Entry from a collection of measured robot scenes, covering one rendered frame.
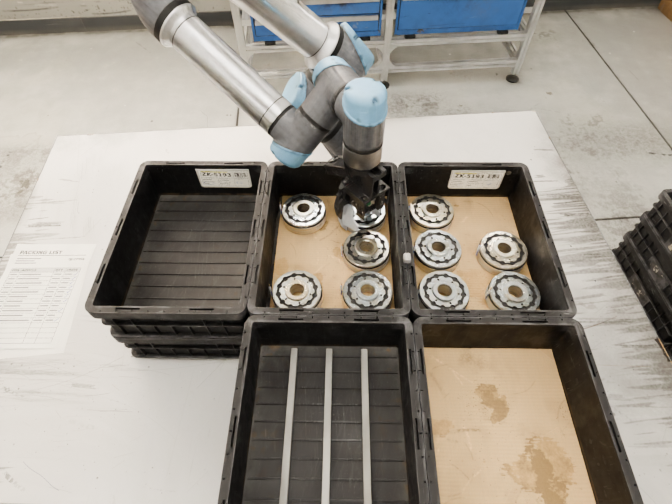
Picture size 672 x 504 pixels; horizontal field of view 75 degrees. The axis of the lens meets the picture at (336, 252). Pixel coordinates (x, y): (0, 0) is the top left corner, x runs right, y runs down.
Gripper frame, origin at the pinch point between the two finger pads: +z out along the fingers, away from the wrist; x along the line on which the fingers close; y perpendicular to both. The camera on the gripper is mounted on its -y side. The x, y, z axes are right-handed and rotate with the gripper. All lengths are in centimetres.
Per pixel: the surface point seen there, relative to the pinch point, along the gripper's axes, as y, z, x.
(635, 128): 0, 85, 216
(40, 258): -51, 15, -63
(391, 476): 45, 2, -30
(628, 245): 43, 49, 96
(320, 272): 5.8, 2.1, -14.3
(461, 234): 18.5, 2.1, 17.5
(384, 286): 18.5, -0.8, -7.3
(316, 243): -1.0, 2.1, -10.1
